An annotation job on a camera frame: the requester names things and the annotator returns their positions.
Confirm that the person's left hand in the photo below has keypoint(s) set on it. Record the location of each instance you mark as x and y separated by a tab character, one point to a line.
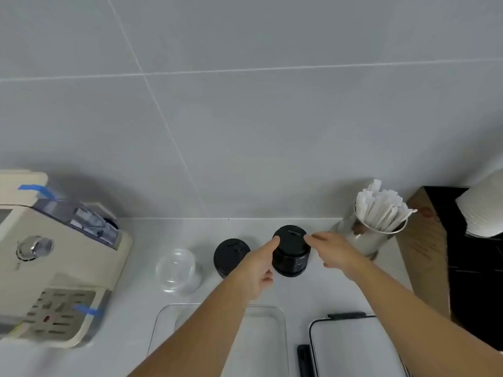
251	274

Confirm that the person's right hand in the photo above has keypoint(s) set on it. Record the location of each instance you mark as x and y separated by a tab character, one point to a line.
338	251

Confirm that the black lid stack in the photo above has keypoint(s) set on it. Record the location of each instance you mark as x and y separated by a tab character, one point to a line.
228	257
292	255

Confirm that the clear plastic container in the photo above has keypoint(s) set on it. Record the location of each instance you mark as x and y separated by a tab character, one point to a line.
267	341

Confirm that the stack of clear lids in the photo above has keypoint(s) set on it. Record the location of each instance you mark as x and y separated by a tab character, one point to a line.
175	268

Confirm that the container lid with black clips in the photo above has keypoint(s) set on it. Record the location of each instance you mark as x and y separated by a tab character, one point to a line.
349	349

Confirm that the person's left forearm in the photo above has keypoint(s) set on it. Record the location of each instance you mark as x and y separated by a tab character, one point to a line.
196	337

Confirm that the person's right forearm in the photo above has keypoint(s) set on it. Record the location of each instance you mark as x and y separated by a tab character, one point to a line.
424	329

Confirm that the steel straw holder cup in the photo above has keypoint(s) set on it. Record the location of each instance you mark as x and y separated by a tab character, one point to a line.
369	241

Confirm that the black cardboard cup organizer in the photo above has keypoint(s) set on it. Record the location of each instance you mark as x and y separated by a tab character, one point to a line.
471	270

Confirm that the bundle of white wrapped straws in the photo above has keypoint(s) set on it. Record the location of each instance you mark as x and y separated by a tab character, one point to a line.
383	212

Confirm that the stack of white paper cups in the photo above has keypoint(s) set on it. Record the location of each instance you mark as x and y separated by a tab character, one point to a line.
483	208

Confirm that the cream espresso machine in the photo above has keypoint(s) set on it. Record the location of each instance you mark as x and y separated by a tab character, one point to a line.
59	247

